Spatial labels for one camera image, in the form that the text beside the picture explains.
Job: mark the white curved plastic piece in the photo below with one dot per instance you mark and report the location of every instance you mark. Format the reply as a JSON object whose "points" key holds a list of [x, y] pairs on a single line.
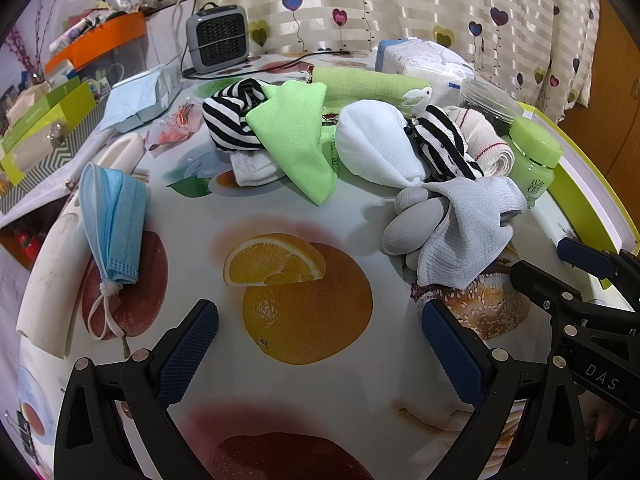
{"points": [[48, 305]]}

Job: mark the green cardboard box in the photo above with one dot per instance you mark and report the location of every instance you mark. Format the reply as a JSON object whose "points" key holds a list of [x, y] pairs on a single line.
{"points": [[71, 103]]}

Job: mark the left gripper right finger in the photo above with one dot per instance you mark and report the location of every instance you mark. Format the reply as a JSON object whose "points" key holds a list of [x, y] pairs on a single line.
{"points": [[441, 330]]}

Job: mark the green towel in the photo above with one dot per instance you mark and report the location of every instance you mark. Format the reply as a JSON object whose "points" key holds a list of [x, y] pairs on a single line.
{"points": [[346, 85]]}

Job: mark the light green cloth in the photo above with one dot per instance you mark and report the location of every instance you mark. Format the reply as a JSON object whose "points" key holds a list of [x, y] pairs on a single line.
{"points": [[288, 124]]}

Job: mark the white tissue pack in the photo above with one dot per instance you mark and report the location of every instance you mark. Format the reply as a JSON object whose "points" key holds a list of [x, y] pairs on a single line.
{"points": [[441, 67]]}

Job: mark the purple decorative twigs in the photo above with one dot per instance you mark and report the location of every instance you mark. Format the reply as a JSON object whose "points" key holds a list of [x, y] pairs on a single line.
{"points": [[39, 24]]}

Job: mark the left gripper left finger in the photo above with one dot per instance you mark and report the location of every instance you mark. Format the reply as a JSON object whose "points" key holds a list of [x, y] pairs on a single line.
{"points": [[188, 344]]}

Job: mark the grey small heater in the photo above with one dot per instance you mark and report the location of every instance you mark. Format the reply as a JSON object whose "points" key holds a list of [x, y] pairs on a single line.
{"points": [[217, 37]]}

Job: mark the blue wet wipes pack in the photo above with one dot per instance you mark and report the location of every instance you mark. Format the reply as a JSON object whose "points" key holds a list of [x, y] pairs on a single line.
{"points": [[141, 98]]}

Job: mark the green rimmed white tray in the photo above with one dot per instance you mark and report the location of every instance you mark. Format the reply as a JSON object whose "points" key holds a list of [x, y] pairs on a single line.
{"points": [[596, 215]]}

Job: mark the grey work glove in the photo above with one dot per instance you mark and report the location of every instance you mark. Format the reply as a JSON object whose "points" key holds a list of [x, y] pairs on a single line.
{"points": [[453, 230]]}

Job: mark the orange storage box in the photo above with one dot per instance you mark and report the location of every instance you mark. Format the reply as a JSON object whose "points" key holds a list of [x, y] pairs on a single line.
{"points": [[100, 40]]}

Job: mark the green lidded jar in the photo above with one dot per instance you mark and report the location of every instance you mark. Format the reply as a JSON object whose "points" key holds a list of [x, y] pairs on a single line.
{"points": [[536, 154]]}

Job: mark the black white striped sock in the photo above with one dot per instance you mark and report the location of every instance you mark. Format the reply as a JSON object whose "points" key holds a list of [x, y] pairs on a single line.
{"points": [[225, 116]]}

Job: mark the chevron patterned box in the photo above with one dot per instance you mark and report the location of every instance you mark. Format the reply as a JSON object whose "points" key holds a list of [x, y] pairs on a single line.
{"points": [[58, 158]]}

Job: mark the heart patterned curtain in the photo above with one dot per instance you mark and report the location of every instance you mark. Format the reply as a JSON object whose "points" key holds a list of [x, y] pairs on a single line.
{"points": [[539, 51]]}

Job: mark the white towel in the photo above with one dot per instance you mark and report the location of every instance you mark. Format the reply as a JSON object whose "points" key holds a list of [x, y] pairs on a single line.
{"points": [[255, 168]]}

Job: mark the wooden wardrobe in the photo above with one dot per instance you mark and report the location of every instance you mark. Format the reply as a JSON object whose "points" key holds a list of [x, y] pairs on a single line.
{"points": [[607, 130]]}

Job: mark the clear lidded container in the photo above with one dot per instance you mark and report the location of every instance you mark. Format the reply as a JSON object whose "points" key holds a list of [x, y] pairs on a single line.
{"points": [[491, 101]]}

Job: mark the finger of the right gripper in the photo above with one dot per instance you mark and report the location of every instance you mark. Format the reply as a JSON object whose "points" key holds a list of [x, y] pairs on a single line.
{"points": [[595, 262], [546, 291]]}

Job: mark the blue face mask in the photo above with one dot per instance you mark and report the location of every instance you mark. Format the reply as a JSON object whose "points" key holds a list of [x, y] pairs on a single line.
{"points": [[112, 206]]}

